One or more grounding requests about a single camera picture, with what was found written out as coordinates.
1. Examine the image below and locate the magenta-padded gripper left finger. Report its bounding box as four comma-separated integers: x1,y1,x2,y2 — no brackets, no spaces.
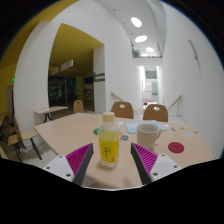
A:
42,143,95,186

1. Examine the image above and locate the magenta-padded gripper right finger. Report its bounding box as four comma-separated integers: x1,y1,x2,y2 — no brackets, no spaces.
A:
130,142,183,186

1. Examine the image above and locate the yellow drink bottle cream cap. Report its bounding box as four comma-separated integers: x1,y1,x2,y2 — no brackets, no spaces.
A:
97,111,121,169

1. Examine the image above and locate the flat round red coaster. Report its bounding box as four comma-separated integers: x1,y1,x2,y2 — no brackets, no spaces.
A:
167,141,185,154

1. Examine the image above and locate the beige ceramic mug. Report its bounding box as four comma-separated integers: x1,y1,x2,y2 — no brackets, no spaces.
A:
136,123,162,150

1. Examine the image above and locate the wooden chair with black legs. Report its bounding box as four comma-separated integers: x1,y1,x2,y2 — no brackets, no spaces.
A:
13,114,43,161

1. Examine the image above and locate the light blue printed paper sheet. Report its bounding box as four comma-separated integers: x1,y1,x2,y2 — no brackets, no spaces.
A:
125,119,171,134

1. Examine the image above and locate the wooden chair with oval hole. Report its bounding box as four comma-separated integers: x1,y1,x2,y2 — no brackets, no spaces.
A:
110,101,135,120
142,103,169,123

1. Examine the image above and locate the wooden side table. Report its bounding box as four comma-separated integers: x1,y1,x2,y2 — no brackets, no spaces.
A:
33,105,69,124

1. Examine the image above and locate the plain small wooden chair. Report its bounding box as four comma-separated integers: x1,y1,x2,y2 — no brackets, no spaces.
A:
72,99,85,114

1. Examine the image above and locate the wooden stair handrail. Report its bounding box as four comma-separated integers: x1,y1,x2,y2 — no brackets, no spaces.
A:
110,92,138,114
167,94,184,117

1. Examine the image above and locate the white hanging sign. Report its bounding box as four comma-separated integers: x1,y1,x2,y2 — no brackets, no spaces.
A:
50,59,74,76

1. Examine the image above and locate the green potted plant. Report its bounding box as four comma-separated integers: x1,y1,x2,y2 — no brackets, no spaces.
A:
131,48,142,59

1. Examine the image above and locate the group of oval ceiling lights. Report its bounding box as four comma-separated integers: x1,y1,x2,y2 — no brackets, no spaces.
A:
130,16,156,54

